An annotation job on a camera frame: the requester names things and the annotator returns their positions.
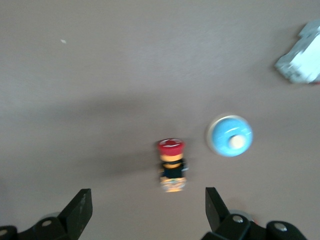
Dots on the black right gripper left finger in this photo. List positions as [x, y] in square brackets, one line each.
[75, 215]

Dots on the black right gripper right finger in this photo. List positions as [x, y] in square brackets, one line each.
[220, 220]

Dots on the light blue call bell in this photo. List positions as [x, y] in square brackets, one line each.
[230, 136]

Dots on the red emergency stop yellow collar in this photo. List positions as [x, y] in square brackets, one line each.
[172, 172]

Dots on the white circuit breaker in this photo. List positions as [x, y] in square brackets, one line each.
[302, 55]

